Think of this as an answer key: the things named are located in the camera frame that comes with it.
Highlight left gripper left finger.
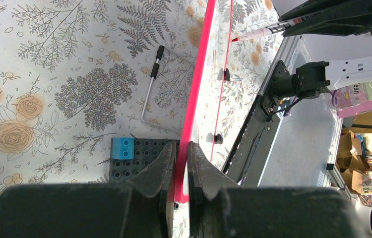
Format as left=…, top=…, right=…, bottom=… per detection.
left=0, top=142, right=177, bottom=238

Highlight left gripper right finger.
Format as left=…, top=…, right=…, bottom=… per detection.
left=187, top=142, right=366, bottom=238

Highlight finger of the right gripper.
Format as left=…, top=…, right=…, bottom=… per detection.
left=282, top=13, right=372, bottom=37
left=280, top=0, right=372, bottom=21

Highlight red whiteboard marker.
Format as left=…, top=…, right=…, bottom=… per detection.
left=231, top=12, right=320, bottom=42

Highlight pink framed whiteboard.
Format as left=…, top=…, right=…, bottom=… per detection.
left=141, top=0, right=234, bottom=204

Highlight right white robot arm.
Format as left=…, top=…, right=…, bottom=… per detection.
left=268, top=0, right=372, bottom=99

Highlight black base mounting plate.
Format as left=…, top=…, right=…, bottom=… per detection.
left=222, top=60, right=289, bottom=186

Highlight dark grey lego baseplate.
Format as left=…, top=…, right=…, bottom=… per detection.
left=108, top=137, right=181, bottom=211

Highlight light blue lego brick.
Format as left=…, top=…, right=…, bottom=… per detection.
left=110, top=137, right=135, bottom=160

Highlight pink bottle on shelf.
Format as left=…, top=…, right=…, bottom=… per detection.
left=330, top=82, right=372, bottom=118

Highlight cardboard boxes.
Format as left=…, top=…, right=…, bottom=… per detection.
left=335, top=111, right=372, bottom=195

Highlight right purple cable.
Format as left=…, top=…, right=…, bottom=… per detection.
left=328, top=90, right=339, bottom=111

